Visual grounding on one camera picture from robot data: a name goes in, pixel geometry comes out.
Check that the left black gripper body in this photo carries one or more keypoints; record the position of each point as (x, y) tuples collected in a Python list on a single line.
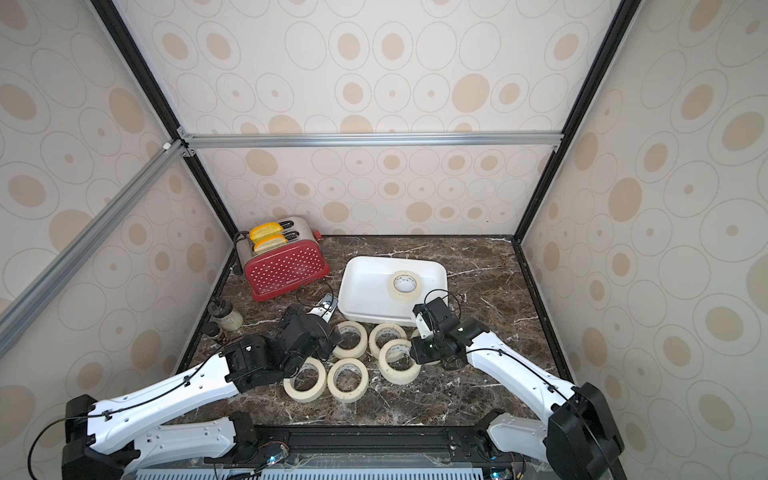
[(327, 344)]

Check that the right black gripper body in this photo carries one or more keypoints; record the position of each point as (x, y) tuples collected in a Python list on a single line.
[(426, 349)]

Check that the white rectangular storage tray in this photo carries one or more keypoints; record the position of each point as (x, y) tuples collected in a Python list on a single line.
[(364, 296)]

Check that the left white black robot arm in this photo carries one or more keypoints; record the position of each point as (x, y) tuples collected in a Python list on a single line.
[(109, 438)]

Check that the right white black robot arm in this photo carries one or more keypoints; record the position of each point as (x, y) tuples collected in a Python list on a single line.
[(540, 396)]

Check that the red polka dot toaster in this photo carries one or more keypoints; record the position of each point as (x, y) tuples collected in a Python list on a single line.
[(284, 269)]

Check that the small dark spice bottle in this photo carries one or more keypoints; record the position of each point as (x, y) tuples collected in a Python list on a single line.
[(213, 331)]

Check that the yellow toast slice front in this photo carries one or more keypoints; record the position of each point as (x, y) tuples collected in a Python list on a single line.
[(269, 243)]

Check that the yellow toast slice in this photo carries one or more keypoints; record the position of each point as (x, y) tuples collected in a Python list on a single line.
[(269, 243), (265, 230)]

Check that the yellow toast slice rear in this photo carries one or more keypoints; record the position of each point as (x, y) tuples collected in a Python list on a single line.
[(265, 230)]

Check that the left diagonal aluminium bar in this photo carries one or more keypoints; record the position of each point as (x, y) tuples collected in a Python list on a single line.
[(26, 308)]

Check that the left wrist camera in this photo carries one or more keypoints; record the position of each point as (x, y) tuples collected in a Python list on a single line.
[(325, 308)]

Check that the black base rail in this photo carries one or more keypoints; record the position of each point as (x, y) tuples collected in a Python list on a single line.
[(360, 447)]

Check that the horizontal aluminium frame bar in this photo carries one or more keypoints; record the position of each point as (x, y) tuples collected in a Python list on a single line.
[(354, 140)]

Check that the black right corner post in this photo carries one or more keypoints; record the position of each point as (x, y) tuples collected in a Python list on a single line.
[(606, 52)]

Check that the black corner post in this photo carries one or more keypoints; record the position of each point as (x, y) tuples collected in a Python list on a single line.
[(606, 52), (110, 17)]

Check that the black left corner post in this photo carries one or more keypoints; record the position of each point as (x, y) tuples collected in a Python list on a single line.
[(110, 17)]

